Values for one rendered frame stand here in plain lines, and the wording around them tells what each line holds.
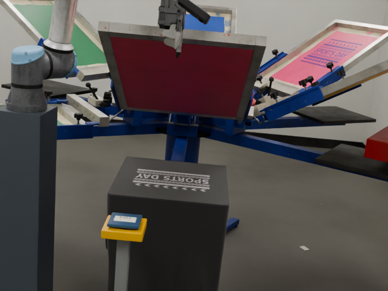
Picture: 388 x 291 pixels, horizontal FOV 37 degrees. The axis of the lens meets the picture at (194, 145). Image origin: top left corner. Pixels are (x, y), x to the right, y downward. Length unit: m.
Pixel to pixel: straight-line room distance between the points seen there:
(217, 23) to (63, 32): 2.37
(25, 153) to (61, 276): 1.44
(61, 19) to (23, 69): 0.24
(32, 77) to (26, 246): 0.66
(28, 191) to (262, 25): 4.74
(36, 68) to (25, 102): 0.13
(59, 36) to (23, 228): 0.75
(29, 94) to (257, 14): 4.67
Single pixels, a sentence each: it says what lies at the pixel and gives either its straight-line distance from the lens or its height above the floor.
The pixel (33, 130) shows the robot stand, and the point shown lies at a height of 1.14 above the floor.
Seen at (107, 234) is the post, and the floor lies 0.94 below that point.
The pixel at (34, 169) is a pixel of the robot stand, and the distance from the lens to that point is 2.27.
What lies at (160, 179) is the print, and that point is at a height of 0.95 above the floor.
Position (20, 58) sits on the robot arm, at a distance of 2.23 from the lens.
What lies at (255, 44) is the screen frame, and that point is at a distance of 2.05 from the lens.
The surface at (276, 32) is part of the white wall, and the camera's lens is 6.69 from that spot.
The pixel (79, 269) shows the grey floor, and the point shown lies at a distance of 3.66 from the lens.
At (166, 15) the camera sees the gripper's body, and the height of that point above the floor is 1.61.
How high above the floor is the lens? 1.71
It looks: 15 degrees down
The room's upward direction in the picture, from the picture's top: 5 degrees clockwise
